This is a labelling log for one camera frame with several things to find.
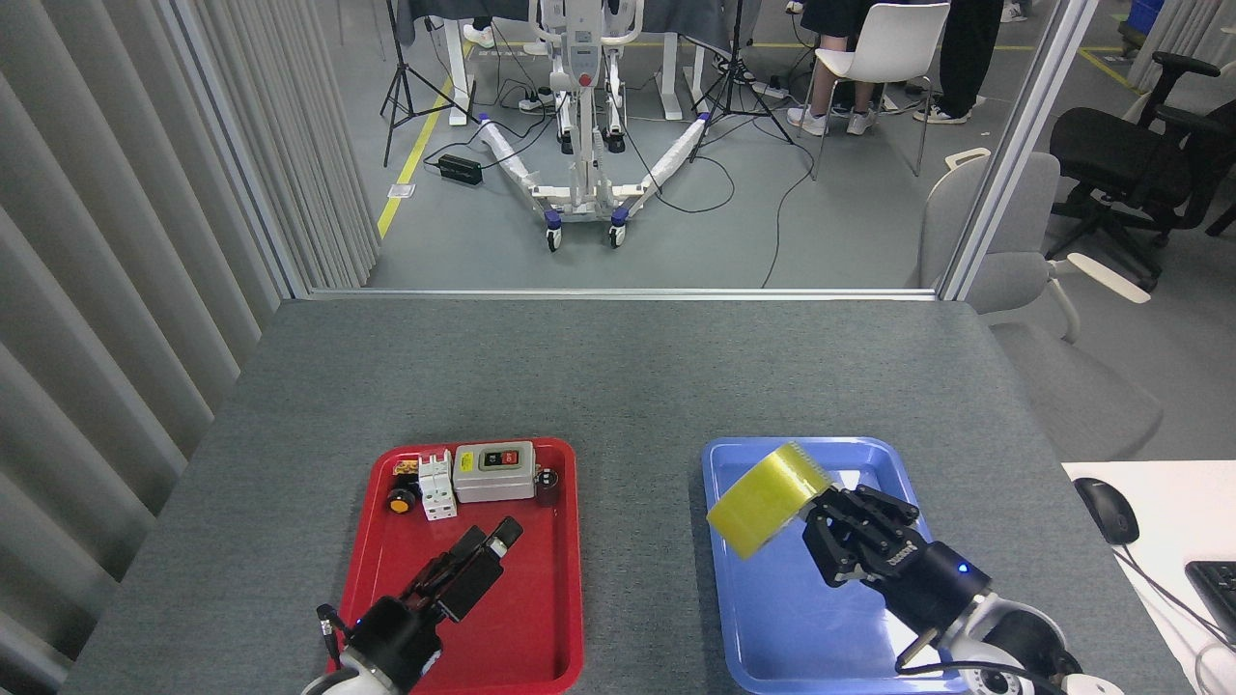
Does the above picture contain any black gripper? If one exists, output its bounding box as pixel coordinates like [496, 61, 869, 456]
[801, 485, 994, 640]
[340, 515, 525, 694]

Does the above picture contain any yellow tape roll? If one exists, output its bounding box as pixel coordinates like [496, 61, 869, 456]
[707, 441, 837, 561]

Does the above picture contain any red plastic tray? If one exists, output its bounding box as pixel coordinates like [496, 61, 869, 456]
[326, 436, 584, 695]

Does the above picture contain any white circuit breaker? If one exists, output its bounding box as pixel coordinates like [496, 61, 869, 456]
[417, 451, 459, 521]

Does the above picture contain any blue plastic tray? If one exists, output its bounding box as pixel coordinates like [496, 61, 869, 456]
[701, 436, 971, 695]

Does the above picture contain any black computer mouse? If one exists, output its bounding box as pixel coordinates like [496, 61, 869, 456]
[1074, 477, 1140, 545]

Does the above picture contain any white side table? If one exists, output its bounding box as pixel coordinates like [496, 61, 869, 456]
[1062, 460, 1236, 695]

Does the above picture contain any black keyboard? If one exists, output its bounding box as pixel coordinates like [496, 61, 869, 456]
[1185, 561, 1236, 643]

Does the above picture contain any grey office chair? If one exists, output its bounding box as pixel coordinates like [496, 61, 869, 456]
[908, 147, 1165, 462]

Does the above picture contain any seated person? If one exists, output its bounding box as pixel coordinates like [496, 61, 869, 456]
[787, 0, 894, 136]

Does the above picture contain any black office chair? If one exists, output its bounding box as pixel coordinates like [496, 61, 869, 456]
[1048, 50, 1236, 291]

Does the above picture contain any white wheeled stand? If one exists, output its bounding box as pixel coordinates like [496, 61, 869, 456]
[478, 0, 711, 252]

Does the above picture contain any grey ribbed partition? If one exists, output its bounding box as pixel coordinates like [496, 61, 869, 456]
[0, 0, 382, 695]

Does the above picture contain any standing person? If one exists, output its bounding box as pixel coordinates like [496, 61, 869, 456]
[913, 0, 1007, 125]

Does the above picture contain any white plastic chair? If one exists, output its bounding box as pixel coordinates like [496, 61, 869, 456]
[809, 2, 952, 180]

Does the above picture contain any desk with white legs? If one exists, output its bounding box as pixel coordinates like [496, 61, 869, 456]
[396, 0, 764, 126]

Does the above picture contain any black tripod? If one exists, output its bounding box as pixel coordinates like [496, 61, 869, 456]
[690, 0, 795, 163]
[379, 0, 479, 167]

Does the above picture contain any blue storage bin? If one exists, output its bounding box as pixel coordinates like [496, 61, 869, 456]
[1120, 0, 1166, 40]

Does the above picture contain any grey push button switch box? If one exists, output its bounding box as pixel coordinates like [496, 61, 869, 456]
[453, 441, 538, 504]

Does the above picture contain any black mouse cable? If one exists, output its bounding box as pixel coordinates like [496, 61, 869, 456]
[1118, 541, 1236, 695]

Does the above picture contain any silver frame rail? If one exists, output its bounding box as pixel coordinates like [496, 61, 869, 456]
[307, 287, 942, 302]

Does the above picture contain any silver frame post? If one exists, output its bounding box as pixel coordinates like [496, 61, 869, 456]
[937, 0, 1102, 302]

